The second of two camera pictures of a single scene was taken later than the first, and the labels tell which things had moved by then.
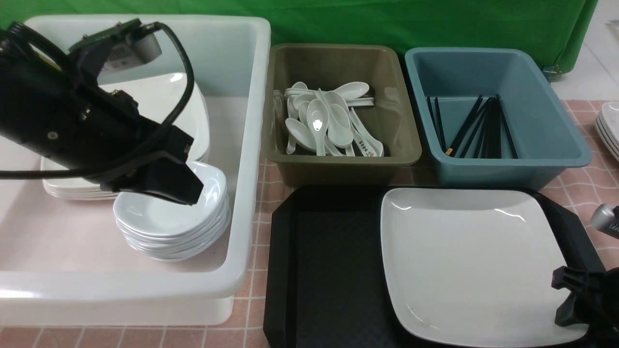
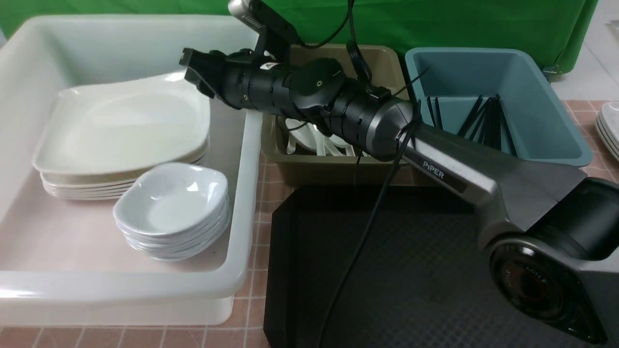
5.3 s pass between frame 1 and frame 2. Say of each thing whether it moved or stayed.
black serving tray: stayed
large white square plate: moved
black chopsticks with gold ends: stayed
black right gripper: moved
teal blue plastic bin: stayed
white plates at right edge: stayed
